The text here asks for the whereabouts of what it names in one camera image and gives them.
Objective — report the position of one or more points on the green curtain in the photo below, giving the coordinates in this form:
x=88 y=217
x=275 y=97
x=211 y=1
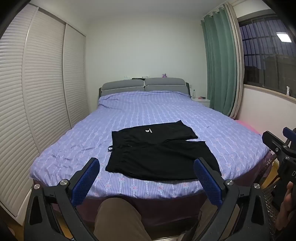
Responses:
x=219 y=64

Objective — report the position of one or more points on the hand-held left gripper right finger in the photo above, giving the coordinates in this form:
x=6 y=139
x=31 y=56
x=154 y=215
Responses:
x=208 y=183

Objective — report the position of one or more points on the small dark object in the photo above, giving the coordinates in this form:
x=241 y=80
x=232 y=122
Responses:
x=202 y=97

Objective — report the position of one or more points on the white louvered wardrobe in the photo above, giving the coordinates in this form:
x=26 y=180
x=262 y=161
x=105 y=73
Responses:
x=34 y=92

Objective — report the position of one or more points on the person's right hand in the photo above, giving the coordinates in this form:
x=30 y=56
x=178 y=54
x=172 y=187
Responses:
x=289 y=204

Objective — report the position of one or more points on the beige curtain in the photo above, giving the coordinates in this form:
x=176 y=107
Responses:
x=238 y=69

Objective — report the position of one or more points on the barred window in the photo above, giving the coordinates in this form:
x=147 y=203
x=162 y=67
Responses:
x=268 y=53

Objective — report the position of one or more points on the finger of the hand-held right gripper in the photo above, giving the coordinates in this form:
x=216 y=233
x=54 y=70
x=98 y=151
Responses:
x=274 y=140
x=289 y=133

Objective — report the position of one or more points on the pink cloth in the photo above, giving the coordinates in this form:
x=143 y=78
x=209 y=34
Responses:
x=248 y=127

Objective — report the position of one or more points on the wicker chair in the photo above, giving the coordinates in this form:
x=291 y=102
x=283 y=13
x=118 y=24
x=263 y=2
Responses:
x=270 y=208

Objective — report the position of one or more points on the person's leg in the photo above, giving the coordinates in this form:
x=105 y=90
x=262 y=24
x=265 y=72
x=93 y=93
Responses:
x=118 y=220

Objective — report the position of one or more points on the white nightstand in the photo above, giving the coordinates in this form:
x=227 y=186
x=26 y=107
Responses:
x=201 y=102

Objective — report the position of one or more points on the grey padded bed headboard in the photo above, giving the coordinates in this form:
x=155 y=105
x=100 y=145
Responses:
x=143 y=86

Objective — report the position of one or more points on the small white bottle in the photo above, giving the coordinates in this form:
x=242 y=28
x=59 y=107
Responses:
x=288 y=90

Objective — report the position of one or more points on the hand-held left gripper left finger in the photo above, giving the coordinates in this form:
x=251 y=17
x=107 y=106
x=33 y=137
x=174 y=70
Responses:
x=85 y=183

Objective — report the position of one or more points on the black pants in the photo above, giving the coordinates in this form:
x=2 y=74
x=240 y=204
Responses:
x=161 y=157

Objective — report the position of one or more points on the dark bed base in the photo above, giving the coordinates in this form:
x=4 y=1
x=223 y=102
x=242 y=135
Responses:
x=166 y=213

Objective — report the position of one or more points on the small items on headboard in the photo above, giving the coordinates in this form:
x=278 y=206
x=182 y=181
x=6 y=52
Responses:
x=138 y=77

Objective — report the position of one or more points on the small clear bottle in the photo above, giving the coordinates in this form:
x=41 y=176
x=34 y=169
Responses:
x=193 y=93

